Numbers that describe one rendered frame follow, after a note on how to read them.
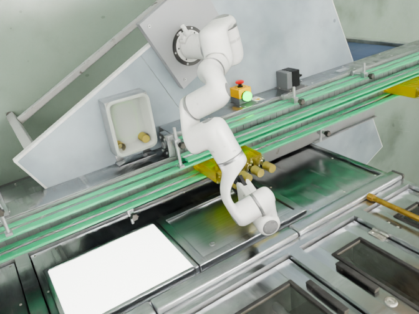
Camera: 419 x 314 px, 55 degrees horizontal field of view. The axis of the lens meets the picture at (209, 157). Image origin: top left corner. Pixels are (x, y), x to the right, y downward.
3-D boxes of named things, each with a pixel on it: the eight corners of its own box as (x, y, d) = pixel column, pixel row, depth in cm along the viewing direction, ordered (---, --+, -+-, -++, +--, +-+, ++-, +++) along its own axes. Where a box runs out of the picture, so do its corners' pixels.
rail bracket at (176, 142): (169, 162, 163) (184, 172, 153) (162, 124, 156) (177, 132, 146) (176, 160, 164) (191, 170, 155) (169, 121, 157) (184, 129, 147)
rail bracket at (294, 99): (279, 100, 185) (299, 106, 175) (278, 85, 182) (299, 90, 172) (285, 98, 187) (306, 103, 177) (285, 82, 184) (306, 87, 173)
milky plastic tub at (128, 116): (110, 152, 162) (118, 159, 155) (97, 99, 152) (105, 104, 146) (149, 139, 170) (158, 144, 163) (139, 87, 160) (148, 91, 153)
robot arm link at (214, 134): (253, 135, 126) (216, 151, 134) (220, 75, 122) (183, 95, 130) (235, 157, 113) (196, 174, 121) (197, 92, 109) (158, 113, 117)
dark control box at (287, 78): (275, 86, 198) (287, 90, 192) (275, 70, 195) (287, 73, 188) (288, 82, 202) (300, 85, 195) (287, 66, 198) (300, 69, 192)
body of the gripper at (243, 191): (266, 216, 137) (253, 200, 147) (264, 190, 132) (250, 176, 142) (245, 222, 135) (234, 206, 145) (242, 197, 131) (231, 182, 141)
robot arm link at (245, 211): (238, 147, 123) (270, 203, 128) (202, 169, 123) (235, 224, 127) (245, 151, 115) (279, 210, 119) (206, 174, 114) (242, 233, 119)
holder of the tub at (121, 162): (114, 163, 165) (121, 169, 159) (97, 99, 153) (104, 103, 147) (151, 149, 172) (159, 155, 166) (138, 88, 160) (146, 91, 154)
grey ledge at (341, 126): (226, 168, 193) (240, 176, 184) (224, 152, 190) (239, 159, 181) (360, 112, 234) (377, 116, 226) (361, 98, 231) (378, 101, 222)
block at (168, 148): (161, 153, 168) (168, 158, 162) (156, 132, 164) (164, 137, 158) (168, 150, 169) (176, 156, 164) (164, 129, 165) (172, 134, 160)
